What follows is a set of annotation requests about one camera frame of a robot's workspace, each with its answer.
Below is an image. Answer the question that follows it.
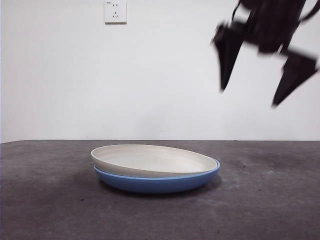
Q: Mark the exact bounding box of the white plate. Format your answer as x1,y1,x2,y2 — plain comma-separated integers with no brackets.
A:
90,144,218,179

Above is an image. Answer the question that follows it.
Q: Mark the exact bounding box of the blue plate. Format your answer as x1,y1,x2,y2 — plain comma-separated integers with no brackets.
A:
92,157,221,195

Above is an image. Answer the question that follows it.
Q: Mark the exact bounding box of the white wall socket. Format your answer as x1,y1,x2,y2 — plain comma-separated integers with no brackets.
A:
104,0,128,25

